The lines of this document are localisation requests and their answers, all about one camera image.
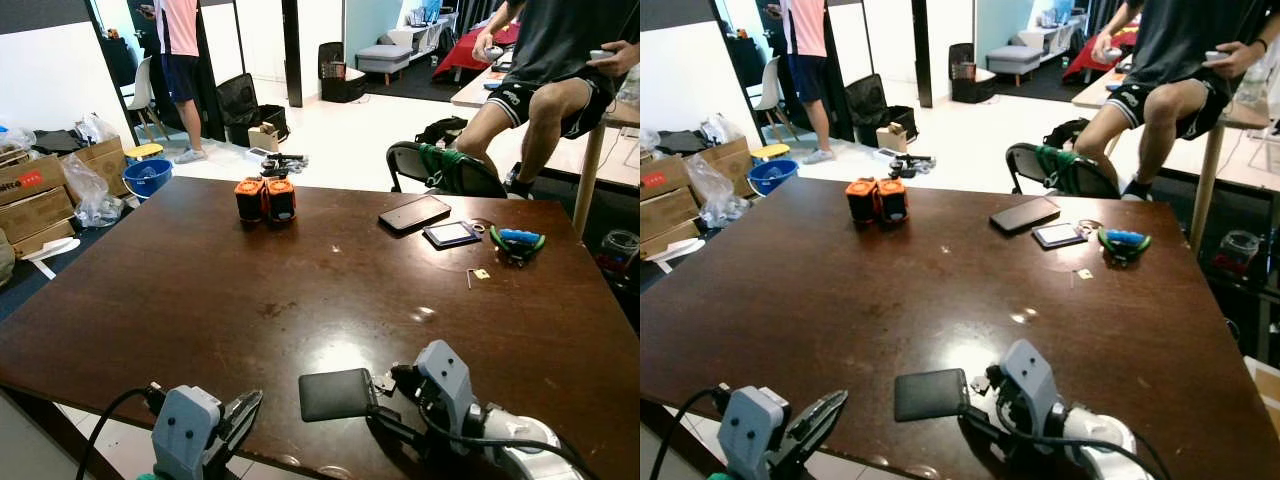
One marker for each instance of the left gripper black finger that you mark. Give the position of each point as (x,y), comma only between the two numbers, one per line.
(820,418)
(243,415)

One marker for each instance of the black key pouch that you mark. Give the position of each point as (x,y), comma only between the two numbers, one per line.
(335,395)
(930,395)

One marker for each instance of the white hand controller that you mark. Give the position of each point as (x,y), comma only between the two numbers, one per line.
(601,55)
(1214,56)
(1113,53)
(494,53)

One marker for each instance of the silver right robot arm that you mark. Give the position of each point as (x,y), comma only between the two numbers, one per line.
(1095,440)
(520,445)

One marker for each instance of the seated person's right hand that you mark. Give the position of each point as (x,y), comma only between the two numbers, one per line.
(482,42)
(1100,42)

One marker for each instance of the seated person's left hand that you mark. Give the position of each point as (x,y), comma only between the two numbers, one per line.
(1245,62)
(625,62)

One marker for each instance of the black smartphone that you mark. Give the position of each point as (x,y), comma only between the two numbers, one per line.
(414,213)
(1024,214)

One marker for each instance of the white paper piece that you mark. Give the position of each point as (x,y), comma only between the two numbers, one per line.
(668,252)
(50,250)

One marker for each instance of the black chair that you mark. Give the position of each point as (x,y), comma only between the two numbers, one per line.
(1100,182)
(480,180)

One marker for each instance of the green cloth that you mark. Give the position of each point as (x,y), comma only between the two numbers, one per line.
(437,160)
(1055,165)

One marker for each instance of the small black gadget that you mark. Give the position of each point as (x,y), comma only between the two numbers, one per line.
(910,165)
(283,163)

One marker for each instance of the blue plastic basin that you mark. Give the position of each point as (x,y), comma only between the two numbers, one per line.
(147,178)
(770,177)

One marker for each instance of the clear plastic bag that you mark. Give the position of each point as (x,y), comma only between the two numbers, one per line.
(720,128)
(712,190)
(90,190)
(95,127)

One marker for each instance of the flat cardboard box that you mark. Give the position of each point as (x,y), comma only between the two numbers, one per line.
(35,215)
(668,215)

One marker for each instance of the glass jar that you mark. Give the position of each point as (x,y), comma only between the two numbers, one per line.
(620,248)
(1238,250)

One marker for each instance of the black backpack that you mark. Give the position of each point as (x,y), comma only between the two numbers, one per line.
(440,130)
(1065,132)

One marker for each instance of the small open cardboard box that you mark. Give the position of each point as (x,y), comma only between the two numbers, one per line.
(890,137)
(264,137)

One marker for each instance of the plain cardboard box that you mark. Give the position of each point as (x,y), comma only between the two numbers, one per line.
(100,160)
(728,158)

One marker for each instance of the light wooden table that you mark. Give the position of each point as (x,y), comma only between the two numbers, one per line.
(1207,180)
(590,180)

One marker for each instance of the cardboard box with red label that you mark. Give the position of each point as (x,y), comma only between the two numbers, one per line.
(30,180)
(660,180)

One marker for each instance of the large black bag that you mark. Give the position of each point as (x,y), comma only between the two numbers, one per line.
(240,105)
(870,105)

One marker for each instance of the black storage bin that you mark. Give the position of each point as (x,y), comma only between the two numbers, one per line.
(335,75)
(965,75)

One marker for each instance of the white chair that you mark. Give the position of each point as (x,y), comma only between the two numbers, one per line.
(143,95)
(768,95)

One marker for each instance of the grey ottoman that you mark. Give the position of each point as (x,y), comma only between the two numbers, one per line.
(385,58)
(1015,58)

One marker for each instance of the red cloth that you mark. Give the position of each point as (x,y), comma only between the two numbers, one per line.
(470,50)
(1095,52)

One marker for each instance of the standing person in pink shirt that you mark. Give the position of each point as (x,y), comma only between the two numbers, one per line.
(180,60)
(805,60)

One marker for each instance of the white shelf unit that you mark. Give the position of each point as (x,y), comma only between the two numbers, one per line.
(1055,30)
(425,30)

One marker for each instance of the seated person in black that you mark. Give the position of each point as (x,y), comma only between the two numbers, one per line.
(1170,60)
(560,60)

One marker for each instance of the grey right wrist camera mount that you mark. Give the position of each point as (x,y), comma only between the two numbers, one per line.
(447,385)
(1030,385)

